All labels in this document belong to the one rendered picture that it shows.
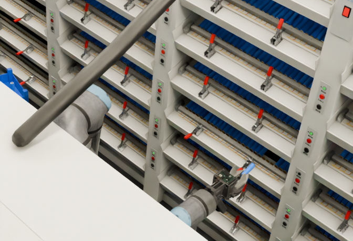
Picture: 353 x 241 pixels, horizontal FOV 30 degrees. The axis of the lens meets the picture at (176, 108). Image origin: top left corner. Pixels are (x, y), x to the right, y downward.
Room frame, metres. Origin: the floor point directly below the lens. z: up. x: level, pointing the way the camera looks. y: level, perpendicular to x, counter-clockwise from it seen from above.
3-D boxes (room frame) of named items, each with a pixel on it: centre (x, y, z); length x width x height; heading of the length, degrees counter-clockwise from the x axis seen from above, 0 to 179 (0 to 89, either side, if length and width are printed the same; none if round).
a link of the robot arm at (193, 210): (1.51, -0.08, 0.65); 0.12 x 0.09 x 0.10; 141
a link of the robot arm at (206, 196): (1.58, -0.13, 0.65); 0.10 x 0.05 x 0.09; 51
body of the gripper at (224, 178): (1.64, -0.18, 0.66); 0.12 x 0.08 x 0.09; 141
